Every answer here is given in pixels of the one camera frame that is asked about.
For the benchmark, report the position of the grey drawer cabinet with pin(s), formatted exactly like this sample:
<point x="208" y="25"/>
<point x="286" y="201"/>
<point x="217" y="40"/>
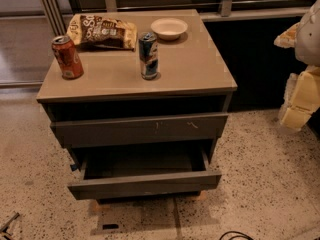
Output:
<point x="192" y="79"/>

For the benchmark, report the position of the blue white drink can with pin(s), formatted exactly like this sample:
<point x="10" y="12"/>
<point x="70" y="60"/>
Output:
<point x="148" y="55"/>

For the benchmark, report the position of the white paper bowl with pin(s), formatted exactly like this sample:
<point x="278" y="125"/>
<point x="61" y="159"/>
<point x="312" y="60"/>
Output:
<point x="169" y="28"/>

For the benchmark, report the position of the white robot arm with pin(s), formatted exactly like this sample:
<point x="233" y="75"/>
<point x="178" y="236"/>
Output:
<point x="312" y="17"/>

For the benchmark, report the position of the metal tool on floor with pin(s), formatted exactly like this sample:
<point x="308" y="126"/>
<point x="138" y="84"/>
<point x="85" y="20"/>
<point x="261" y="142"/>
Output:
<point x="4" y="235"/>

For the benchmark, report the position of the grey top drawer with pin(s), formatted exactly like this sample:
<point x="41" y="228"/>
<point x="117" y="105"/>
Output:
<point x="124" y="131"/>

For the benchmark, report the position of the brown chip bag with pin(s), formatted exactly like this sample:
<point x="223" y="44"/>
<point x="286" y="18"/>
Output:
<point x="102" y="31"/>

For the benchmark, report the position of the foam-covered gripper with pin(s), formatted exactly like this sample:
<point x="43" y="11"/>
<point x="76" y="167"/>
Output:
<point x="310" y="39"/>

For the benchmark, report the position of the orange soda can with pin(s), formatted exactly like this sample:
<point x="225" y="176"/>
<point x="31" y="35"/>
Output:
<point x="67" y="57"/>

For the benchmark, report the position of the grey drawer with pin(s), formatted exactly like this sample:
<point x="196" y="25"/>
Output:
<point x="137" y="172"/>
<point x="124" y="131"/>

